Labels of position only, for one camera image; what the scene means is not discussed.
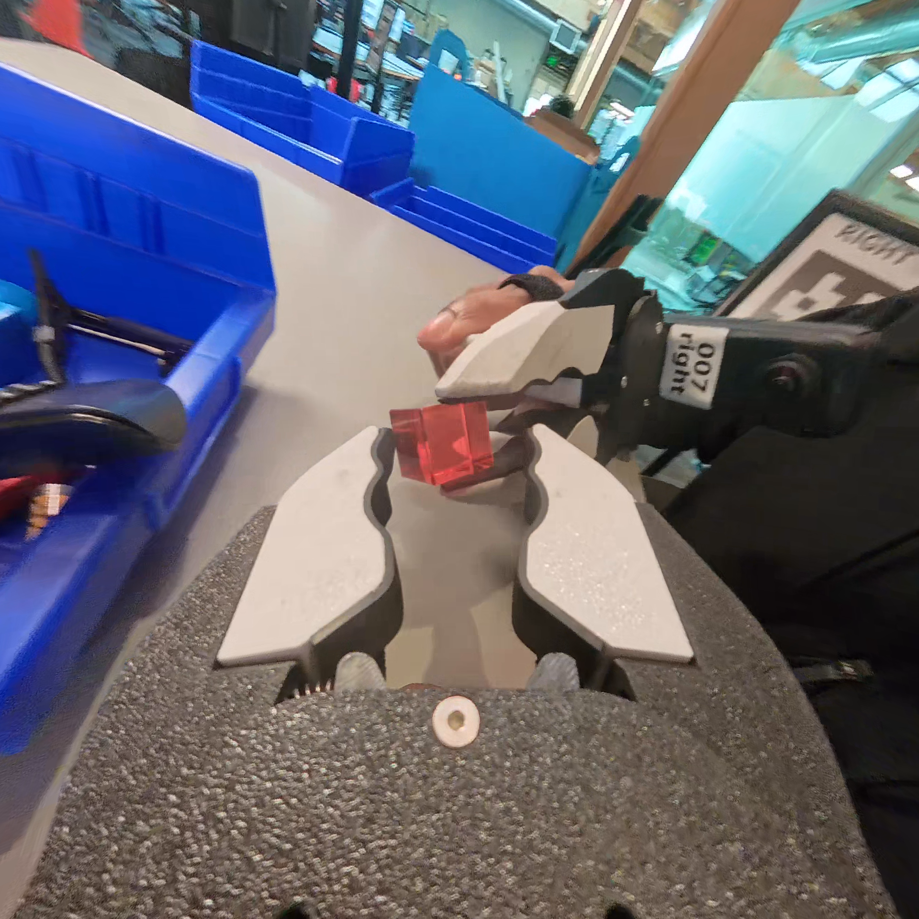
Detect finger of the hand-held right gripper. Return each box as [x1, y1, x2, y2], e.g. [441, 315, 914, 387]
[566, 415, 645, 505]
[434, 302, 618, 403]

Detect wooden post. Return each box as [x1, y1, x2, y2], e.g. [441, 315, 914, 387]
[567, 0, 801, 277]

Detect person's black jacket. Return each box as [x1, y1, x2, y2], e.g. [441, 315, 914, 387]
[661, 287, 919, 919]

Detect red plastic piece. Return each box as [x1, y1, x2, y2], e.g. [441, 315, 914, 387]
[0, 474, 44, 519]

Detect black strap bundle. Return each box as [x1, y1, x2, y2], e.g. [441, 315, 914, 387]
[589, 194, 665, 268]

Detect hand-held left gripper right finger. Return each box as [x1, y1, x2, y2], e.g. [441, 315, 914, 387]
[513, 424, 696, 686]

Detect red translucent cube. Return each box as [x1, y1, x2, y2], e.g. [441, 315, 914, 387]
[390, 402, 495, 487]

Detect person's right hand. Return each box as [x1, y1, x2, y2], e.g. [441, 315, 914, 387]
[416, 266, 575, 498]

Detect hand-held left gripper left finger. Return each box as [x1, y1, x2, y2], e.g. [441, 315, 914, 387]
[215, 426, 403, 686]

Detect black remote control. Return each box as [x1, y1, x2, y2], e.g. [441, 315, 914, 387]
[0, 379, 189, 468]

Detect black marker pen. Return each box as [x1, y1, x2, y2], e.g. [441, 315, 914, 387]
[68, 312, 195, 367]

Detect light blue foam block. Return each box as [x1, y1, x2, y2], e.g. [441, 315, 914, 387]
[0, 280, 37, 346]

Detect blue corrugated plastic tote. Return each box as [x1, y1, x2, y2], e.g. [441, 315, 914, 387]
[409, 29, 633, 241]

